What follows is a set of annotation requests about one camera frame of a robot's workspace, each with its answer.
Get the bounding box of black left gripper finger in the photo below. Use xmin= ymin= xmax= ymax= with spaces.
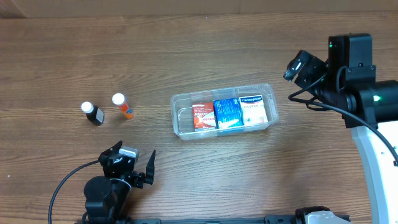
xmin=109 ymin=141 xmax=123 ymax=152
xmin=144 ymin=150 xmax=155 ymax=185

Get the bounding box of white blue plaster box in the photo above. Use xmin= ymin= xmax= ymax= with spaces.
xmin=239 ymin=95 xmax=268 ymax=126

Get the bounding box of red medicine box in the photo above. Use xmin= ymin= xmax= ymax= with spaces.
xmin=192 ymin=103 xmax=216 ymax=131

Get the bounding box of clear plastic container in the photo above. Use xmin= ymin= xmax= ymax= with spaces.
xmin=170 ymin=83 xmax=279 ymax=140

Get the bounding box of blue medicine box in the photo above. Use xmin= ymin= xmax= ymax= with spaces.
xmin=213 ymin=98 xmax=244 ymax=129

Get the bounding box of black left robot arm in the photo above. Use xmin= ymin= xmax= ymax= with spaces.
xmin=82 ymin=141 xmax=156 ymax=223

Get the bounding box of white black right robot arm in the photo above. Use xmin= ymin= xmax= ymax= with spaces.
xmin=284 ymin=33 xmax=397 ymax=223

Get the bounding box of dark brown medicine bottle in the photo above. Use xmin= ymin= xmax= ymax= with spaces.
xmin=81 ymin=101 xmax=104 ymax=126

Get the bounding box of orange tablet tube white cap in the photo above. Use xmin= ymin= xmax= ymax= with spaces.
xmin=112 ymin=93 xmax=134 ymax=119

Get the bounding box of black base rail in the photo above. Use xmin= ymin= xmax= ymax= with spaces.
xmin=74 ymin=214 xmax=352 ymax=224

